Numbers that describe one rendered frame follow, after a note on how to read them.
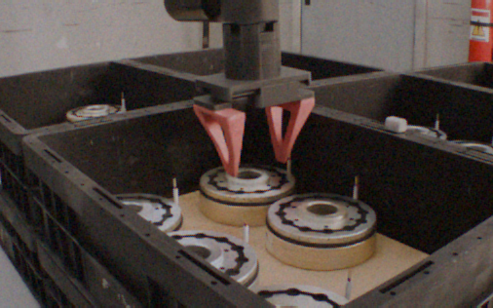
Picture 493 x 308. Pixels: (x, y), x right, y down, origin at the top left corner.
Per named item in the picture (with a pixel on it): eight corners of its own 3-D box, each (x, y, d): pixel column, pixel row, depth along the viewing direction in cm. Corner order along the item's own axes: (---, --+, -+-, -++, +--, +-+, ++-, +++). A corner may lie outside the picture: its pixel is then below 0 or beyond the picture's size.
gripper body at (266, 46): (194, 96, 56) (189, 23, 54) (275, 80, 61) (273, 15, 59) (227, 107, 51) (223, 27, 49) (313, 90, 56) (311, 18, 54)
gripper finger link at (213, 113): (196, 171, 59) (190, 84, 56) (252, 156, 62) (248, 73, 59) (230, 190, 53) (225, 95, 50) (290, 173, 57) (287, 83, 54)
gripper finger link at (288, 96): (225, 163, 61) (220, 78, 58) (279, 149, 64) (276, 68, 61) (261, 181, 55) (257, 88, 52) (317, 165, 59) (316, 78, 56)
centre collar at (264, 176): (280, 182, 59) (280, 176, 59) (240, 192, 56) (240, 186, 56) (254, 169, 63) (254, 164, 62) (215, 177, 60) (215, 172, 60)
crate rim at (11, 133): (253, 111, 69) (254, 92, 69) (19, 159, 52) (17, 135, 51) (116, 72, 99) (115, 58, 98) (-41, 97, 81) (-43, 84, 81)
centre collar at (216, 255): (237, 260, 43) (237, 253, 42) (184, 281, 40) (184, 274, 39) (199, 239, 46) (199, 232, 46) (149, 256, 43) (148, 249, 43)
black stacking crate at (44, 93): (251, 183, 72) (252, 96, 69) (34, 244, 55) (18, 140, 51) (118, 123, 102) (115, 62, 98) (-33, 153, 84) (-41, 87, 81)
